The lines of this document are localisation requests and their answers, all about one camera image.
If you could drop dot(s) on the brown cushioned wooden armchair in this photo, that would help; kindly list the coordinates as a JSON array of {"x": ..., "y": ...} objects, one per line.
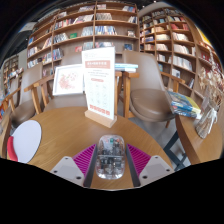
[
  {"x": 66, "y": 102},
  {"x": 150, "y": 100},
  {"x": 28, "y": 100}
]

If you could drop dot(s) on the stack of colourful books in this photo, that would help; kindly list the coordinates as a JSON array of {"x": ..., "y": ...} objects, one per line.
[{"x": 183, "y": 105}]

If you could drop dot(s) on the white hanging ceiling panel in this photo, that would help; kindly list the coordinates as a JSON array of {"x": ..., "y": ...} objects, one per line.
[{"x": 27, "y": 27}]

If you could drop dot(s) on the small distant wooden bookshelf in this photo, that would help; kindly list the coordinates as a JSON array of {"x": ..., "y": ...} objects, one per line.
[{"x": 10, "y": 71}]

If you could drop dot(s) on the white framed floral picture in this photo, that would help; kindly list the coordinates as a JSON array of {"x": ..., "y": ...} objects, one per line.
[{"x": 68, "y": 80}]

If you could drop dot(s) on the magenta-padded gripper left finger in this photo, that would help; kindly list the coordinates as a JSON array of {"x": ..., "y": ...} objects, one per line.
[{"x": 81, "y": 160}]

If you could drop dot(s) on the light blue flat books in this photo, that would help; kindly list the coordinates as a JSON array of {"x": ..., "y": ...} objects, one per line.
[{"x": 126, "y": 67}]

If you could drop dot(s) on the transparent computer mouse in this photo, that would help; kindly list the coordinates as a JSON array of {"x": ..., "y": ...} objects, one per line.
[{"x": 110, "y": 156}]

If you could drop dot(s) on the round wooden side table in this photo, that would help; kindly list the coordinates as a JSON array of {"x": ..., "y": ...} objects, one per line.
[
  {"x": 4, "y": 133},
  {"x": 200, "y": 147}
]

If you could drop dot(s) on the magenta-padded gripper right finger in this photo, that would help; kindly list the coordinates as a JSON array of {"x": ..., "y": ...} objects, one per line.
[{"x": 141, "y": 160}]

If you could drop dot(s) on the angled wooden bookshelf with books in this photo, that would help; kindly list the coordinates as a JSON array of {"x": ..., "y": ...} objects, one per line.
[{"x": 176, "y": 46}]

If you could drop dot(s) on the white sign on wooden base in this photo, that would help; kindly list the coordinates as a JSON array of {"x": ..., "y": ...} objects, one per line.
[{"x": 99, "y": 83}]

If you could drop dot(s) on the white mouse pad red rest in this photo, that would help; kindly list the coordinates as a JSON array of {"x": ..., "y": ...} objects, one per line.
[{"x": 26, "y": 140}]

